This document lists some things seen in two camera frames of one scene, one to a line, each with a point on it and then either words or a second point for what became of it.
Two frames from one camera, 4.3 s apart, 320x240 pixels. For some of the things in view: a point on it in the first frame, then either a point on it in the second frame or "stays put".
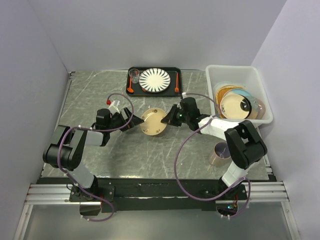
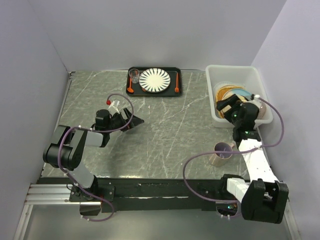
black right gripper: x=170 y=118 to x=233 y=100
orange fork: x=177 y=89 stays put
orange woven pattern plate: x=218 y=97 stays put
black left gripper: x=135 y=121 stays put
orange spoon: x=130 y=89 stays put
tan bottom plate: x=152 y=125 to x=221 y=113
